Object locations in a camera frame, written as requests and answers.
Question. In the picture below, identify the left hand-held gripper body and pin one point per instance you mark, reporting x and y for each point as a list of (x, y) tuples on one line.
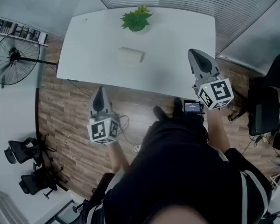
[(100, 106)]

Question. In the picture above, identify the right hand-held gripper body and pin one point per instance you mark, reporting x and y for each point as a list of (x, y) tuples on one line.
[(214, 92)]

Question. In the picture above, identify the white rectangular block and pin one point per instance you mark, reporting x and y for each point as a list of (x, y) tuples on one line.
[(129, 54)]

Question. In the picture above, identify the person's right forearm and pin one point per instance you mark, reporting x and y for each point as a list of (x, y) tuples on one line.
[(218, 129)]

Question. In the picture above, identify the person's left forearm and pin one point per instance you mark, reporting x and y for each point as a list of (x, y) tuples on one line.
[(117, 156)]

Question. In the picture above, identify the small black screen device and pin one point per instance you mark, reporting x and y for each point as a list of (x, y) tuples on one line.
[(192, 106)]

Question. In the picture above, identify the person's right black shoe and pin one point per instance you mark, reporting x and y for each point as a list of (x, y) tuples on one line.
[(178, 105)]

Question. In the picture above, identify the person's black shoe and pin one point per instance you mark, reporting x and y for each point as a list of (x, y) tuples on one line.
[(160, 113), (178, 105)]

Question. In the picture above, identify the large black office chair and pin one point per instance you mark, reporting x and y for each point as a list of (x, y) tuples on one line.
[(266, 111)]

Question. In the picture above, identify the white power strip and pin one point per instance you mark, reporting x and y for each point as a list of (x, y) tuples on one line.
[(136, 148)]

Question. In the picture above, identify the person's left black shoe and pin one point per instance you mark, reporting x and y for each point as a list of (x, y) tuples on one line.
[(160, 113)]

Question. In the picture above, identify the person's dark clothed torso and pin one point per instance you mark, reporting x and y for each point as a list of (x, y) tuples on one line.
[(182, 171)]

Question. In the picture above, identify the black mesh office chair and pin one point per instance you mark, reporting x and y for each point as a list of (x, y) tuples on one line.
[(21, 149), (33, 183)]

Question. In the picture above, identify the green potted plant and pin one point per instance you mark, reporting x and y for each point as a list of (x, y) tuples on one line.
[(135, 20)]

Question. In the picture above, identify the black standing fan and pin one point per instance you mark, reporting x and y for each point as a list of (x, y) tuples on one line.
[(12, 57)]

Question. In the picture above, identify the white wall shelf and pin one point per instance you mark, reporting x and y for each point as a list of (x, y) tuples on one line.
[(18, 30)]

